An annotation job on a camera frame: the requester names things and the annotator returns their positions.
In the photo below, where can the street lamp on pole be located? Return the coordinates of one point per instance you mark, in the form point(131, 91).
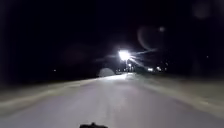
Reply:
point(124, 55)

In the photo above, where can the grey asphalt road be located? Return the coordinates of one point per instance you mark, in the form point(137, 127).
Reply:
point(113, 103)

